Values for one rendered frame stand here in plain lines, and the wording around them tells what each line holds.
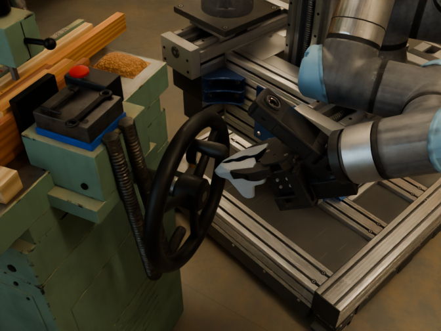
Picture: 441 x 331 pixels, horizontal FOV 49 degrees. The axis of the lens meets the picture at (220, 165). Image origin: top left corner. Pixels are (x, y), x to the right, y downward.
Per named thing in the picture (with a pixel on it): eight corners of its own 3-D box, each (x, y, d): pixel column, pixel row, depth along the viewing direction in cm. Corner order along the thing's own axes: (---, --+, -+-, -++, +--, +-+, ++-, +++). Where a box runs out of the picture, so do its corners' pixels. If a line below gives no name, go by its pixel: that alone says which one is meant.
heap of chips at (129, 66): (132, 79, 95) (132, 70, 93) (90, 68, 98) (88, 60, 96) (151, 62, 99) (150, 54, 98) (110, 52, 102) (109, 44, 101)
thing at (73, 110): (92, 152, 69) (85, 120, 65) (31, 132, 72) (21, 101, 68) (141, 104, 77) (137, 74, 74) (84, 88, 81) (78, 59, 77)
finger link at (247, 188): (221, 206, 74) (272, 200, 69) (203, 176, 72) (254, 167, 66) (230, 194, 76) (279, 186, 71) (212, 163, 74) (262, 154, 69)
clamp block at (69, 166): (102, 205, 73) (92, 159, 67) (32, 179, 77) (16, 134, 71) (152, 148, 83) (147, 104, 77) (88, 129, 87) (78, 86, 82)
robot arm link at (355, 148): (365, 141, 56) (378, 106, 61) (328, 148, 58) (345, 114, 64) (385, 192, 58) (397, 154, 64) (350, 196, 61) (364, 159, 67)
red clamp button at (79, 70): (81, 81, 72) (80, 75, 72) (65, 77, 73) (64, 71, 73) (94, 71, 74) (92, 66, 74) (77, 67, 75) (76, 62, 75)
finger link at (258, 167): (230, 186, 69) (283, 177, 63) (224, 177, 68) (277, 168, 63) (243, 166, 72) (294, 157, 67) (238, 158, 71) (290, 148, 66)
